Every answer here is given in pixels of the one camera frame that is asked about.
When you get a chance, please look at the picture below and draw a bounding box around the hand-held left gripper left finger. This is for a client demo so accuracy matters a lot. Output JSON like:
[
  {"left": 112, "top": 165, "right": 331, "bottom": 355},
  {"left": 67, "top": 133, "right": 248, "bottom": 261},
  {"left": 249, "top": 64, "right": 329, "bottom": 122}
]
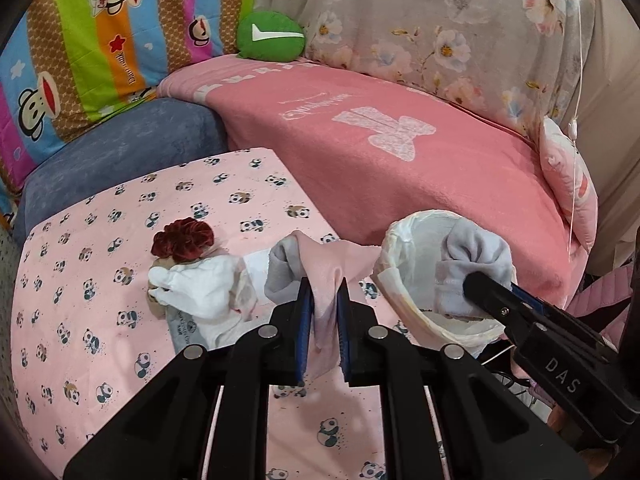
[{"left": 64, "top": 279, "right": 316, "bottom": 480}]

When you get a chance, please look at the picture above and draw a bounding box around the white cable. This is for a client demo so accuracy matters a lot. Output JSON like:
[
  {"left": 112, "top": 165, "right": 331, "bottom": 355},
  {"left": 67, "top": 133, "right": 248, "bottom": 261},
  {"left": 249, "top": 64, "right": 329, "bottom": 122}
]
[{"left": 566, "top": 0, "right": 585, "bottom": 266}]

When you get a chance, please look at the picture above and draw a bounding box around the pink quilted cloth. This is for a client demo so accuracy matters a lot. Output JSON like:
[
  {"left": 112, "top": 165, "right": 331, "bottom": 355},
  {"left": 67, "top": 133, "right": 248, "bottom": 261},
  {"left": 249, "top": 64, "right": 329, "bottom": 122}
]
[{"left": 567, "top": 262, "right": 637, "bottom": 343}]

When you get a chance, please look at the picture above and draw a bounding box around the striped monkey print quilt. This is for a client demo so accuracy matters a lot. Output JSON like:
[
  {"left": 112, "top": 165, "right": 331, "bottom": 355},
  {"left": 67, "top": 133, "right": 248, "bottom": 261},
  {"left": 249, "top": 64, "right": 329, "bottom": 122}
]
[{"left": 0, "top": 0, "right": 259, "bottom": 213}]

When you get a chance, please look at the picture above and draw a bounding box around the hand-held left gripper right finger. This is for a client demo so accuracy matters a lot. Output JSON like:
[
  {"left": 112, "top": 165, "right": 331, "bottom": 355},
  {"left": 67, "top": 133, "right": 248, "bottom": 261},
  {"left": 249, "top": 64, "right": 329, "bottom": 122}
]
[{"left": 336, "top": 279, "right": 591, "bottom": 480}]

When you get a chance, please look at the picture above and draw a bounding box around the pink panda print sheet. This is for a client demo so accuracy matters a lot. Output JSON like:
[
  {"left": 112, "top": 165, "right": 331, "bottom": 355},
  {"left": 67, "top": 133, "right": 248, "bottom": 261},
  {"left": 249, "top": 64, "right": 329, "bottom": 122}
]
[{"left": 10, "top": 147, "right": 501, "bottom": 480}]

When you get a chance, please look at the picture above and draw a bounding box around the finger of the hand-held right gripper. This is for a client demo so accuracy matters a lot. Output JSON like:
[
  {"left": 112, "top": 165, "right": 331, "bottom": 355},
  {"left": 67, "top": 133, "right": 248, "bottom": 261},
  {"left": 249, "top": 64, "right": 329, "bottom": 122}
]
[
  {"left": 462, "top": 270, "right": 546, "bottom": 348},
  {"left": 542, "top": 304, "right": 618, "bottom": 353}
]

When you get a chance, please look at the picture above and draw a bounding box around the grey sock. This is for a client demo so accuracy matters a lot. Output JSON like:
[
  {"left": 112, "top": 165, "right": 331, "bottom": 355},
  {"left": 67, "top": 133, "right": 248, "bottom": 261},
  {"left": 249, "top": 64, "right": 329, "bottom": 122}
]
[
  {"left": 434, "top": 222, "right": 516, "bottom": 322},
  {"left": 265, "top": 237, "right": 309, "bottom": 307}
]

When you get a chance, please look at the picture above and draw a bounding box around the pink blanket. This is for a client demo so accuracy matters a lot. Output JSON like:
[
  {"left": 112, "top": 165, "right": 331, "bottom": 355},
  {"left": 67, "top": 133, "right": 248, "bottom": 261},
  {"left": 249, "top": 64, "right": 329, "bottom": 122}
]
[{"left": 156, "top": 54, "right": 592, "bottom": 312}]

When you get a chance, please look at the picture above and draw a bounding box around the grey floral sheet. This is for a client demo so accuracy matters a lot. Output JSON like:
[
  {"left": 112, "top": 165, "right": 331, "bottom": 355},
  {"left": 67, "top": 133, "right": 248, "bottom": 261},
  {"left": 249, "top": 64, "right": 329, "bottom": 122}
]
[{"left": 254, "top": 0, "right": 599, "bottom": 142}]

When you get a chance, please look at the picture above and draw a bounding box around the green plush cushion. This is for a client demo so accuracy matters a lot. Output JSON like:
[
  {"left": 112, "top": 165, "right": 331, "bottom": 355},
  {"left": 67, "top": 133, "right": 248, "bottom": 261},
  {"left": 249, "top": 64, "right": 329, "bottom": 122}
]
[{"left": 236, "top": 10, "right": 307, "bottom": 61}]

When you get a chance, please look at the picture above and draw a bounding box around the dark red velvet scrunchie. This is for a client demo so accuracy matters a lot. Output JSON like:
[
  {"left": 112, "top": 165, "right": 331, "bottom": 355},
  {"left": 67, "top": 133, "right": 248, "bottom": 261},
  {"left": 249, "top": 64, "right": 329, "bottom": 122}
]
[{"left": 151, "top": 217, "right": 216, "bottom": 264}]

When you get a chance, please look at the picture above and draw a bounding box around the blue cushion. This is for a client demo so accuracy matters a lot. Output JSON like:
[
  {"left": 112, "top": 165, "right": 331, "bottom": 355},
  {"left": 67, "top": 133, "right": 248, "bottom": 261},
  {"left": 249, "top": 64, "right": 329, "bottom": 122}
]
[{"left": 12, "top": 97, "right": 229, "bottom": 249}]

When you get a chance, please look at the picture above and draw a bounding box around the small pink pillow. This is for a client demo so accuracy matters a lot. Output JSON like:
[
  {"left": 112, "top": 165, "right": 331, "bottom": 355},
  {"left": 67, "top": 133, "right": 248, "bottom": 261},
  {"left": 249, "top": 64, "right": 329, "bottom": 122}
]
[{"left": 538, "top": 116, "right": 600, "bottom": 254}]

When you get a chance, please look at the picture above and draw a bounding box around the white cloth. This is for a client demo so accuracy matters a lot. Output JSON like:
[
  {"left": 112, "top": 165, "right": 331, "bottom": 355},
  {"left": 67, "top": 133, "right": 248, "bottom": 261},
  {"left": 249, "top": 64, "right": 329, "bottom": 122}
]
[{"left": 147, "top": 252, "right": 274, "bottom": 322}]

